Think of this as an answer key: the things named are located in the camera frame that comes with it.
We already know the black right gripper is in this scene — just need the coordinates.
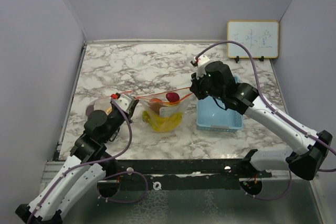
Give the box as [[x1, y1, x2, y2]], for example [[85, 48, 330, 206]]
[[191, 68, 225, 101]]

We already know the brown kiwi fruit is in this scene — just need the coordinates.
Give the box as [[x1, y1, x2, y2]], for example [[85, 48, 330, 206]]
[[150, 103, 165, 114]]

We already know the clear zip top bag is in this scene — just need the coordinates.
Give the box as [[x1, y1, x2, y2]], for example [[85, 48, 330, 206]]
[[85, 90, 132, 120]]

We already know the clear zip bag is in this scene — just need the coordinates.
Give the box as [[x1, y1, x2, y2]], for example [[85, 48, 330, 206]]
[[137, 87, 192, 119], [85, 90, 132, 120]]

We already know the yellow banana bunch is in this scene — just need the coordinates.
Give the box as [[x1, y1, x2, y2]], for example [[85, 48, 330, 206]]
[[142, 111, 183, 133]]

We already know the magenta sweet potato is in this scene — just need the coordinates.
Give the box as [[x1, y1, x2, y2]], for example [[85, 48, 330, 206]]
[[165, 92, 180, 103]]

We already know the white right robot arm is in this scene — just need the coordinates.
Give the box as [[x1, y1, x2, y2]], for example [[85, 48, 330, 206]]
[[190, 58, 332, 180]]

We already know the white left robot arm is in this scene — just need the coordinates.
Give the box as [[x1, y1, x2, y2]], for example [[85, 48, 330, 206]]
[[15, 93, 139, 223]]

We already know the light blue plastic basket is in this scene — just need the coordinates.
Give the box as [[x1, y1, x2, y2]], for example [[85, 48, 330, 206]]
[[196, 74, 244, 133]]

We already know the small framed whiteboard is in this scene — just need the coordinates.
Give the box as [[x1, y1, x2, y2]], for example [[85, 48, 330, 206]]
[[227, 20, 279, 60]]

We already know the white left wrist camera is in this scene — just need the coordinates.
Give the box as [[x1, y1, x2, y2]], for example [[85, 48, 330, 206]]
[[111, 93, 134, 113]]

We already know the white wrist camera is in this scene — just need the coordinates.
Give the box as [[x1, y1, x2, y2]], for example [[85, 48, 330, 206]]
[[191, 55, 211, 79], [111, 93, 134, 113]]

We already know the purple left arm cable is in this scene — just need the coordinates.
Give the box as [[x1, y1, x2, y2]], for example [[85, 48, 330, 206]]
[[26, 98, 149, 224]]

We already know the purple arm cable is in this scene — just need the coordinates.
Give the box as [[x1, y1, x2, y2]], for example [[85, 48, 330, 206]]
[[26, 98, 149, 224], [194, 40, 336, 200]]

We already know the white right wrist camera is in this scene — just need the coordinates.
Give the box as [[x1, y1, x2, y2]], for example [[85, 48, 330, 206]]
[[191, 55, 211, 79]]

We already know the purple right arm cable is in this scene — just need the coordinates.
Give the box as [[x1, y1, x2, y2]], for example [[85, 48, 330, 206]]
[[194, 40, 336, 200]]

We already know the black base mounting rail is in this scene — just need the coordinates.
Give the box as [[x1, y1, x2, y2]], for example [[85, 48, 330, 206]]
[[100, 158, 271, 191]]

